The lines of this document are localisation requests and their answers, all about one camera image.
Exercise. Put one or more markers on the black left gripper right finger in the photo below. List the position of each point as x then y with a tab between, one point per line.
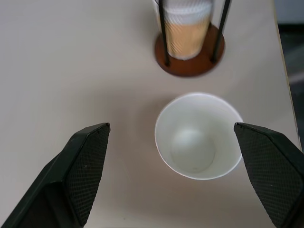
273	171

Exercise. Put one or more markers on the white ribbed paper cup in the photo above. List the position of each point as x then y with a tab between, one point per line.
187	10

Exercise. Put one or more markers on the tan ribbed paper cup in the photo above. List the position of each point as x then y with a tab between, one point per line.
184	38

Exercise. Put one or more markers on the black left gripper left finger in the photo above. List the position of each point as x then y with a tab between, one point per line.
71	175

